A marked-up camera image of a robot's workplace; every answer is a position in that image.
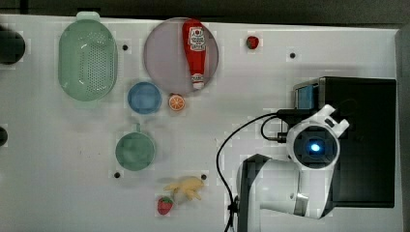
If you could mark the red ketchup bottle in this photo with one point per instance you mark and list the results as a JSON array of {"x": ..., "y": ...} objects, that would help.
[{"x": 195, "y": 50}]

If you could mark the red strawberry toy front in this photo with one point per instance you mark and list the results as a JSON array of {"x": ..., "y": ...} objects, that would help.
[{"x": 164, "y": 205}]

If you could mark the orange slice toy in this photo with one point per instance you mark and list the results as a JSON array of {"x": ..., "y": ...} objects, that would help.
[{"x": 176, "y": 102}]

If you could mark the green colander basket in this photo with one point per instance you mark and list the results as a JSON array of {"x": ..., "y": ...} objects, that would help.
[{"x": 88, "y": 59}]

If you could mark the black round object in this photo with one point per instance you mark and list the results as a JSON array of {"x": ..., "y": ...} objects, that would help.
[
  {"x": 3, "y": 136},
  {"x": 12, "y": 46}
]

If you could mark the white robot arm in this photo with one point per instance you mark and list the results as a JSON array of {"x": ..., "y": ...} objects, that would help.
[{"x": 300, "y": 185}]

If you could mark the yellow banana toy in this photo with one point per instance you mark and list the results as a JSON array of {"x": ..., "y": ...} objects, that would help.
[{"x": 186, "y": 189}]

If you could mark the green cup with handle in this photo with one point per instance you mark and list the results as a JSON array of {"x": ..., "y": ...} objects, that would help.
[{"x": 136, "y": 150}]

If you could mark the black round object lower left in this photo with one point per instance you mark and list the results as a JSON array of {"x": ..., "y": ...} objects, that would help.
[{"x": 3, "y": 136}]

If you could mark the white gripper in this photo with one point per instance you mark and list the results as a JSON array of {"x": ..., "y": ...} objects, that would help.
[{"x": 324, "y": 117}]

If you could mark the black round object upper left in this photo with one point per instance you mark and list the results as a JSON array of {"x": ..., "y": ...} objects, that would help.
[{"x": 12, "y": 46}]

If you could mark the black toaster oven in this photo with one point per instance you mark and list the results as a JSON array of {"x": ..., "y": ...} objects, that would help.
[{"x": 365, "y": 173}]

